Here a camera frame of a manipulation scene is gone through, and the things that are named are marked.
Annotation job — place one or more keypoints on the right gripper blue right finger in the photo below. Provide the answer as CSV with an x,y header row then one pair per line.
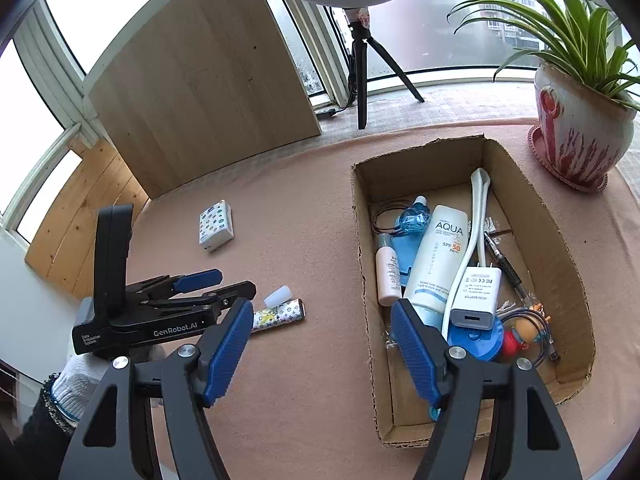
x,y
527,440

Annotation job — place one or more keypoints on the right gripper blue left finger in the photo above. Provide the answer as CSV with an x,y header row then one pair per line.
x,y
115,437

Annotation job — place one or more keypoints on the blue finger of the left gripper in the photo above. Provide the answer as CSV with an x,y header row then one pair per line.
x,y
226,296
196,281

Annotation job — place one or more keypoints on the blue round tape measure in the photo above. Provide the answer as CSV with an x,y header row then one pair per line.
x,y
485,345

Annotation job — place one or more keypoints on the white usb wall charger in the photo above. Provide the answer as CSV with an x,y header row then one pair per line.
x,y
476,300

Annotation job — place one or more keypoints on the black clear gel pen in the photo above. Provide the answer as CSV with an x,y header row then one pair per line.
x,y
508,271

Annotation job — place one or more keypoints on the white sunscreen bottle blue cap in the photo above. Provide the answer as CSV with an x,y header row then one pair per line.
x,y
436,264

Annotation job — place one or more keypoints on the small pink lotion bottle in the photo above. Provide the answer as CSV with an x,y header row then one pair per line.
x,y
388,282

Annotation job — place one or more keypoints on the blue rectangular tag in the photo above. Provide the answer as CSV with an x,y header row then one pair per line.
x,y
406,247

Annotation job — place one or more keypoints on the blue eye drop bottle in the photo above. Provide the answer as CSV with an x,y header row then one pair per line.
x,y
415,218

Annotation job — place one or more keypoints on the white neck roller massager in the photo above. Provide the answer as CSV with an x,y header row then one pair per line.
x,y
475,252

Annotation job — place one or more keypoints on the cartoon doll keychain red hat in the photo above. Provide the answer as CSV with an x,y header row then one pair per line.
x,y
525,328

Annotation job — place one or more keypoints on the white gloved left hand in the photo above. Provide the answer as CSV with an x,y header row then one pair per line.
x,y
73,388

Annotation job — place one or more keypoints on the patterned white lighter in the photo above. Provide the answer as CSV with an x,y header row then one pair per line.
x,y
292,311

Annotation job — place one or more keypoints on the patterned tissue pack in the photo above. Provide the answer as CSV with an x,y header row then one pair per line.
x,y
215,226

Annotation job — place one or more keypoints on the translucent white cap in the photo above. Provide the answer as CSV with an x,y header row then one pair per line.
x,y
280,296

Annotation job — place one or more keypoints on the light wooden slat panel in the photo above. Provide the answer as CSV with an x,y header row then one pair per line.
x,y
62,250

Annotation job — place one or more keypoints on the brown cardboard box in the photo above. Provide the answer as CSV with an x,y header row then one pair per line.
x,y
523,228

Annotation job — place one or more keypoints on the large wooden board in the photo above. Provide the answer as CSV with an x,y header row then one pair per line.
x,y
190,86

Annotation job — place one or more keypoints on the black plug on sill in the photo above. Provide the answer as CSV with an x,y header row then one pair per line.
x,y
328,113

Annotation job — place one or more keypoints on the black tripod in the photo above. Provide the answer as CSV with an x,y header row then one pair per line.
x,y
359,25

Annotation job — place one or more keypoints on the red white flower pot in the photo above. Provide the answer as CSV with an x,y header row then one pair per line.
x,y
581,135

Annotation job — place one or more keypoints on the green spider plant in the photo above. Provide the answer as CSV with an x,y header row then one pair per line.
x,y
576,37

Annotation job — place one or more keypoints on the black tracking camera left gripper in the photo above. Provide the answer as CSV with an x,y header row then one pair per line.
x,y
113,233

